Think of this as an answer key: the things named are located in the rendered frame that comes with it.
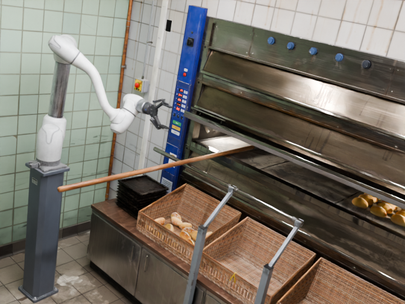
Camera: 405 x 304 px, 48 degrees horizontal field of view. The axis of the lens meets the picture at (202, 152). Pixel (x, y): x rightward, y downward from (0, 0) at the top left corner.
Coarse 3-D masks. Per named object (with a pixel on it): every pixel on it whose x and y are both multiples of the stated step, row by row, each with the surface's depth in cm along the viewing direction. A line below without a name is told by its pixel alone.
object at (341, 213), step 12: (192, 144) 348; (204, 144) 347; (228, 156) 330; (240, 168) 321; (252, 168) 315; (264, 180) 309; (276, 180) 302; (300, 192) 291; (324, 204) 281; (336, 204) 281; (348, 216) 272; (360, 216) 271; (372, 228) 263; (384, 228) 261; (396, 240) 255
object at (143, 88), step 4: (136, 80) 370; (140, 80) 367; (144, 80) 367; (148, 80) 370; (140, 84) 367; (144, 84) 368; (148, 84) 371; (136, 88) 371; (140, 88) 368; (144, 88) 369; (144, 92) 371
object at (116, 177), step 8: (224, 152) 329; (232, 152) 336; (184, 160) 299; (192, 160) 304; (200, 160) 311; (144, 168) 274; (152, 168) 277; (160, 168) 282; (112, 176) 255; (120, 176) 259; (128, 176) 264; (72, 184) 237; (80, 184) 239; (88, 184) 243
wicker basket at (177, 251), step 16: (176, 192) 348; (192, 192) 349; (144, 208) 326; (176, 208) 355; (192, 208) 347; (208, 208) 339; (224, 208) 331; (144, 224) 322; (160, 224) 310; (192, 224) 346; (224, 224) 311; (160, 240) 312; (176, 240) 302; (208, 240) 302; (176, 256) 304
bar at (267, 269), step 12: (168, 156) 313; (192, 168) 300; (216, 180) 287; (228, 192) 281; (240, 192) 276; (264, 204) 265; (288, 216) 256; (204, 228) 270; (204, 240) 274; (288, 240) 249; (192, 264) 279; (192, 276) 280; (264, 276) 244; (192, 288) 284; (264, 288) 245; (264, 300) 250
